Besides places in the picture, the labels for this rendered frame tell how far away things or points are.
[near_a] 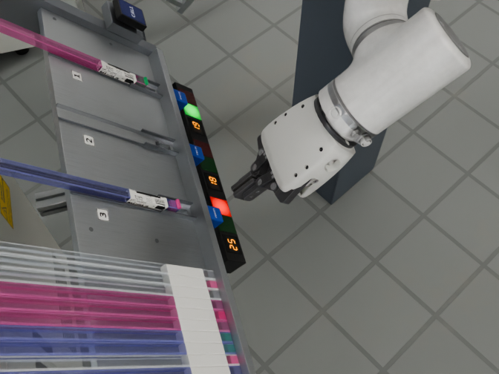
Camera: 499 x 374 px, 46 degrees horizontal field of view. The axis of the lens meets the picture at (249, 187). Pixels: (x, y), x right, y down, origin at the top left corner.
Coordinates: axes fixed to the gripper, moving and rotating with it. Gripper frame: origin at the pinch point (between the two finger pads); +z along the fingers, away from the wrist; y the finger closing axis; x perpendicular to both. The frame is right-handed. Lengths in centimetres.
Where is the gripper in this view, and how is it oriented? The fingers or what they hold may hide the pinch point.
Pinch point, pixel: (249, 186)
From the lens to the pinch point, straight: 79.6
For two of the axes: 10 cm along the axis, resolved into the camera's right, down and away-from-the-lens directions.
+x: -6.6, -2.0, -7.2
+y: -2.8, -8.3, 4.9
